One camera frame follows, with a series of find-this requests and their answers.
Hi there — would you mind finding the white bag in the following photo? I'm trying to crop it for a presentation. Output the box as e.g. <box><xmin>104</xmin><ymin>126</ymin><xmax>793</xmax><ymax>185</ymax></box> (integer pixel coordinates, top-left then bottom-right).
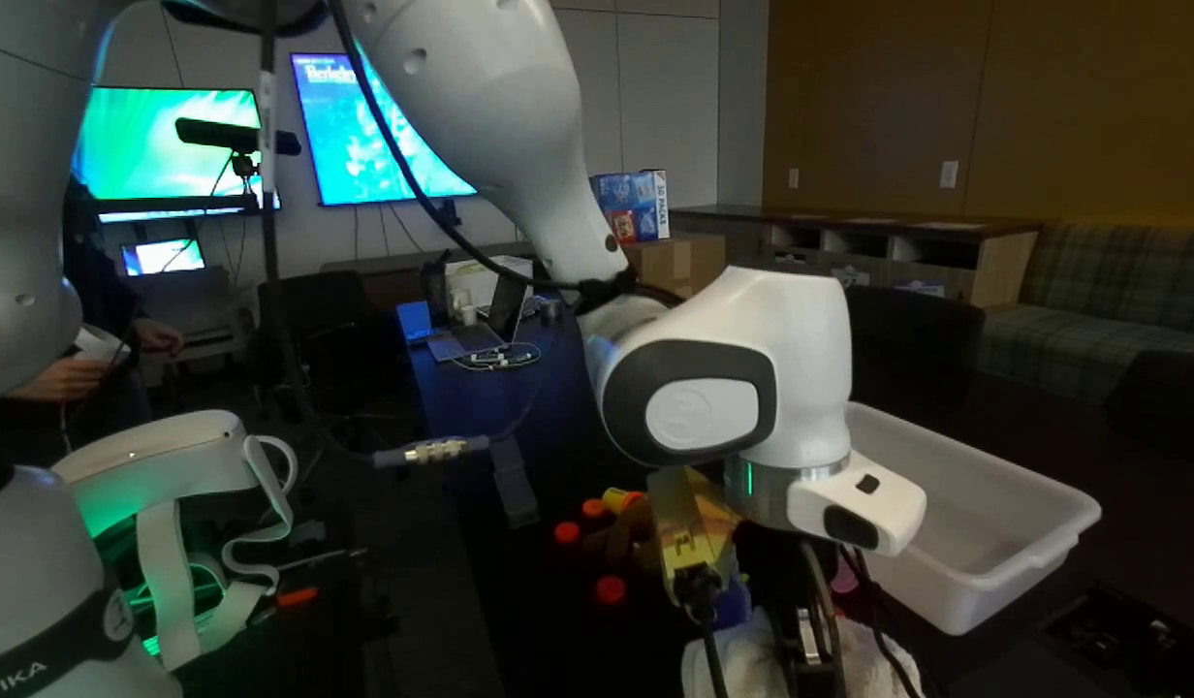
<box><xmin>438</xmin><ymin>252</ymin><xmax>538</xmax><ymax>325</ymax></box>

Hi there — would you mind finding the person in dark clothes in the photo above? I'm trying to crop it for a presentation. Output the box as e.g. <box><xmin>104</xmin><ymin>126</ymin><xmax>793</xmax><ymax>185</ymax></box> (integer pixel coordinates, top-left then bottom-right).
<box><xmin>0</xmin><ymin>171</ymin><xmax>188</xmax><ymax>419</ymax></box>

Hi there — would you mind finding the silver cable plug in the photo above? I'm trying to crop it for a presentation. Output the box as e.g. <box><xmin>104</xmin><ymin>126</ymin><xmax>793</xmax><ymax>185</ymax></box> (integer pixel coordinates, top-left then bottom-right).
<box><xmin>363</xmin><ymin>433</ymin><xmax>494</xmax><ymax>475</ymax></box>

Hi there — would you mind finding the yellow toy peg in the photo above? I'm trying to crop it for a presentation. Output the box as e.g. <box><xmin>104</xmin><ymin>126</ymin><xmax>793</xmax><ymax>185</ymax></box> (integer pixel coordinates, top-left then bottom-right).
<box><xmin>581</xmin><ymin>484</ymin><xmax>652</xmax><ymax>525</ymax></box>

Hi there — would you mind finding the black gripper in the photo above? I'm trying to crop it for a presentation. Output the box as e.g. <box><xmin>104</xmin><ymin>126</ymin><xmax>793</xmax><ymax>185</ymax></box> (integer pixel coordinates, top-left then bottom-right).
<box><xmin>736</xmin><ymin>521</ymin><xmax>854</xmax><ymax>689</ymax></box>

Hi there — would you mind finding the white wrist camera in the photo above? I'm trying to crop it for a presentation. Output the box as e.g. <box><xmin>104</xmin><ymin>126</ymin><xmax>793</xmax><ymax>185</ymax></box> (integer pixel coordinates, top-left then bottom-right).
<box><xmin>749</xmin><ymin>447</ymin><xmax>930</xmax><ymax>561</ymax></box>

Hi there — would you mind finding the white plastic bin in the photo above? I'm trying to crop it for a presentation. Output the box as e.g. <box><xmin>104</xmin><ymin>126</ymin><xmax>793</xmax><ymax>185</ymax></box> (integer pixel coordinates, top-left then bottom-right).
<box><xmin>836</xmin><ymin>398</ymin><xmax>1104</xmax><ymax>643</ymax></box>

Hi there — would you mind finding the green lit monitor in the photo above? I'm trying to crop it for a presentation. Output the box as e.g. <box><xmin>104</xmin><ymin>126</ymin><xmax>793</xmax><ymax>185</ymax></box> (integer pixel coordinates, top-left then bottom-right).
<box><xmin>71</xmin><ymin>83</ymin><xmax>268</xmax><ymax>213</ymax></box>

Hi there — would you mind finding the small bright screen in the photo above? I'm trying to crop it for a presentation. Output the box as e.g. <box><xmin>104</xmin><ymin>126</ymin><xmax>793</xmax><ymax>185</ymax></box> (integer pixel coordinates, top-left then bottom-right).
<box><xmin>115</xmin><ymin>233</ymin><xmax>211</xmax><ymax>283</ymax></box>

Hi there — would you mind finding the wooden low shelf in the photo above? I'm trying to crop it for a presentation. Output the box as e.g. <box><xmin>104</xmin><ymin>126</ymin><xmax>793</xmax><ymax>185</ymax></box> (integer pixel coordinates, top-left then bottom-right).
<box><xmin>671</xmin><ymin>204</ymin><xmax>1042</xmax><ymax>313</ymax></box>

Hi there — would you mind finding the large wall TV screen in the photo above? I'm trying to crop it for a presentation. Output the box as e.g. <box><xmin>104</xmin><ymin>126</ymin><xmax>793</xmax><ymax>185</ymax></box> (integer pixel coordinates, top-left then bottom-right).
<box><xmin>288</xmin><ymin>48</ymin><xmax>480</xmax><ymax>213</ymax></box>

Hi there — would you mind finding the cardboard box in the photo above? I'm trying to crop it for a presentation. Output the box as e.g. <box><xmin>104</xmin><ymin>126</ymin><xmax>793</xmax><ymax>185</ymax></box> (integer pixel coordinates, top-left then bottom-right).
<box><xmin>622</xmin><ymin>230</ymin><xmax>731</xmax><ymax>301</ymax></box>

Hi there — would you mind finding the green plaid couch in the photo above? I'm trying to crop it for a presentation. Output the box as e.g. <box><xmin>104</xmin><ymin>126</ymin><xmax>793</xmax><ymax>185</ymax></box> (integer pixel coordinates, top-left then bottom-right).
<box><xmin>978</xmin><ymin>222</ymin><xmax>1194</xmax><ymax>411</ymax></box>

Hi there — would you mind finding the red handled tool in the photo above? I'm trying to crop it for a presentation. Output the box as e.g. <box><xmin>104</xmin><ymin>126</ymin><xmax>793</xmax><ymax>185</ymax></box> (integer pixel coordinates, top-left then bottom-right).
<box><xmin>223</xmin><ymin>586</ymin><xmax>326</xmax><ymax>628</ymax></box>

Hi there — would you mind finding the black chair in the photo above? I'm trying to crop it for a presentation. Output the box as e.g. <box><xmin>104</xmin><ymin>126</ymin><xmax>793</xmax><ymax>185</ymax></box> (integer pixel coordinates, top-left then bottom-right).
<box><xmin>841</xmin><ymin>283</ymin><xmax>988</xmax><ymax>411</ymax></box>
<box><xmin>1102</xmin><ymin>347</ymin><xmax>1194</xmax><ymax>636</ymax></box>

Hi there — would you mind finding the black camera on stand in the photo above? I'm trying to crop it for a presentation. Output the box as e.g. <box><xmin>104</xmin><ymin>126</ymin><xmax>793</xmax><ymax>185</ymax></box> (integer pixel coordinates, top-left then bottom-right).
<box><xmin>169</xmin><ymin>113</ymin><xmax>307</xmax><ymax>224</ymax></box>

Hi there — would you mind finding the blue printed box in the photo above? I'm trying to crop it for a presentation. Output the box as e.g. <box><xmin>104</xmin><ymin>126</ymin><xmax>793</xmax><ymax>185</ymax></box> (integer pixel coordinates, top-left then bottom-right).
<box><xmin>590</xmin><ymin>166</ymin><xmax>674</xmax><ymax>248</ymax></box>

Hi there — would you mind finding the white VR controller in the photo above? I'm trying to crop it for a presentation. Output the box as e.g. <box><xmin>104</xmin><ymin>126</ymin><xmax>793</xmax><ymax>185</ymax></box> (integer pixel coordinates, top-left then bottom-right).
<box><xmin>71</xmin><ymin>321</ymin><xmax>140</xmax><ymax>372</ymax></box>

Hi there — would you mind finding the open laptop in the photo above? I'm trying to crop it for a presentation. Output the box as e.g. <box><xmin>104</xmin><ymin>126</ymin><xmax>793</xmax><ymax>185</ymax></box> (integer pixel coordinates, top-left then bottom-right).
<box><xmin>421</xmin><ymin>268</ymin><xmax>538</xmax><ymax>372</ymax></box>

